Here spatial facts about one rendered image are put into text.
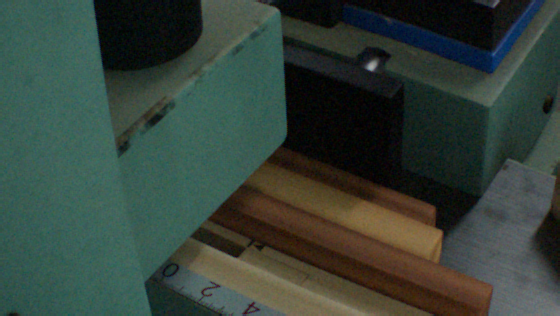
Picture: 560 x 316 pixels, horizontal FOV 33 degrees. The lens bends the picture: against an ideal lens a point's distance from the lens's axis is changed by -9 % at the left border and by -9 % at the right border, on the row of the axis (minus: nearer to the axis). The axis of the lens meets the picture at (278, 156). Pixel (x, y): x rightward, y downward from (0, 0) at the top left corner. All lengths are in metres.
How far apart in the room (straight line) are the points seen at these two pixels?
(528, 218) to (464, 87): 0.08
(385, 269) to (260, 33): 0.11
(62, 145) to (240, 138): 0.16
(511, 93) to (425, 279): 0.14
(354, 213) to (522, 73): 0.14
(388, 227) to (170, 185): 0.10
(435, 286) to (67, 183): 0.18
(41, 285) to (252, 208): 0.18
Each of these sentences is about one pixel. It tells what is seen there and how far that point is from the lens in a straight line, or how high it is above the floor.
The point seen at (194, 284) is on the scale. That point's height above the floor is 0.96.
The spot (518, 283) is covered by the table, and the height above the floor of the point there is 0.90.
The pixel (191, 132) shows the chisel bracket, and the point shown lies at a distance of 0.38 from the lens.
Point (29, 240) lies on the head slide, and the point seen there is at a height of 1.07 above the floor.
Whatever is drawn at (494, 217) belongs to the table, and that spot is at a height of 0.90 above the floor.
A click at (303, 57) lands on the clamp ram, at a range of 0.45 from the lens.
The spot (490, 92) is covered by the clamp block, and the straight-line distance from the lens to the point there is 0.49.
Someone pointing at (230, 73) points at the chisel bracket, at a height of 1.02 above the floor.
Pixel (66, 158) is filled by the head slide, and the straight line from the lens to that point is 0.26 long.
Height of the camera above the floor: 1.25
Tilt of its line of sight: 40 degrees down
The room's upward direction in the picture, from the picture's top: 3 degrees counter-clockwise
